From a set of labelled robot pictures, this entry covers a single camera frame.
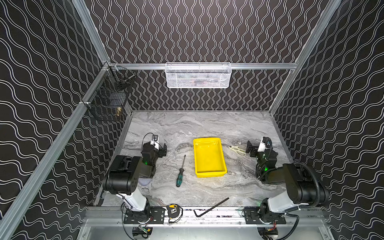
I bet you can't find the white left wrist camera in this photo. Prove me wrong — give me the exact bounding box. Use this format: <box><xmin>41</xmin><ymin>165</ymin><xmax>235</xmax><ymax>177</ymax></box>
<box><xmin>151</xmin><ymin>135</ymin><xmax>159</xmax><ymax>149</ymax></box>

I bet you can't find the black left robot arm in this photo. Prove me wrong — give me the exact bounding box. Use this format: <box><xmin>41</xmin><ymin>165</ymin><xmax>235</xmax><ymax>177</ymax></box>
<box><xmin>103</xmin><ymin>140</ymin><xmax>167</xmax><ymax>224</ymax></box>

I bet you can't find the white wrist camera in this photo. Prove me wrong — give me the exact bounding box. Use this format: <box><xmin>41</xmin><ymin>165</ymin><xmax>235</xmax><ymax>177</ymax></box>
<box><xmin>151</xmin><ymin>135</ymin><xmax>159</xmax><ymax>149</ymax></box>
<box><xmin>258</xmin><ymin>137</ymin><xmax>271</xmax><ymax>152</ymax></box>

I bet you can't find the black allen key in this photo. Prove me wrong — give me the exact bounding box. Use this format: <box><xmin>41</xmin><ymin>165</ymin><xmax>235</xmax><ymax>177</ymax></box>
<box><xmin>193</xmin><ymin>197</ymin><xmax>230</xmax><ymax>218</ymax></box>

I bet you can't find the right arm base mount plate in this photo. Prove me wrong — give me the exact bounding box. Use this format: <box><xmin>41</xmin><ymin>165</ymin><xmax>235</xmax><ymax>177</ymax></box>
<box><xmin>242</xmin><ymin>207</ymin><xmax>287</xmax><ymax>225</ymax></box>

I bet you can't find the black wire wall basket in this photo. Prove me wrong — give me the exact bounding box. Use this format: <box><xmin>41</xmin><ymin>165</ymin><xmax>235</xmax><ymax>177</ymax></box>
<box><xmin>86</xmin><ymin>67</ymin><xmax>137</xmax><ymax>122</ymax></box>

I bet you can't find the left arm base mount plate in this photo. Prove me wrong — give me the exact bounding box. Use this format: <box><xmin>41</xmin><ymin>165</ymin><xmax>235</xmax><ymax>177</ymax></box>
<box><xmin>123</xmin><ymin>207</ymin><xmax>165</xmax><ymax>225</ymax></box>

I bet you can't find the green handled screwdriver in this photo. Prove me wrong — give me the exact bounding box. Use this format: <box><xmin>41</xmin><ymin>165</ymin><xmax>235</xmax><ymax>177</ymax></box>
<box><xmin>176</xmin><ymin>155</ymin><xmax>186</xmax><ymax>188</ymax></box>

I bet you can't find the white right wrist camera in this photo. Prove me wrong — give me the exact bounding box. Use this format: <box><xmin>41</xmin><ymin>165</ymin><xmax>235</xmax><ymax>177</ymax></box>
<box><xmin>258</xmin><ymin>137</ymin><xmax>271</xmax><ymax>152</ymax></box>

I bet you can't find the yellow black tape measure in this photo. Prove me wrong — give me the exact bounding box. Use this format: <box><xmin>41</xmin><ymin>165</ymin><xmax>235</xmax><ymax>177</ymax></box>
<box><xmin>167</xmin><ymin>204</ymin><xmax>184</xmax><ymax>224</ymax></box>

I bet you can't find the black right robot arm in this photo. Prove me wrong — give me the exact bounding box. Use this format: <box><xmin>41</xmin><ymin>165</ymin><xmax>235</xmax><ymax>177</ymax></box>
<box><xmin>243</xmin><ymin>137</ymin><xmax>329</xmax><ymax>225</ymax></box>

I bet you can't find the white mesh wall basket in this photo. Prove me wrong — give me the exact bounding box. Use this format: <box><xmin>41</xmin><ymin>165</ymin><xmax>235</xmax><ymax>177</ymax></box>
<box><xmin>165</xmin><ymin>62</ymin><xmax>232</xmax><ymax>89</ymax></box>

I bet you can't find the yellow plastic bin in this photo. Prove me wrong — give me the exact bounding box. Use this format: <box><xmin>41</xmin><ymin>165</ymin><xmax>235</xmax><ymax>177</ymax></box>
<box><xmin>193</xmin><ymin>138</ymin><xmax>228</xmax><ymax>178</ymax></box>

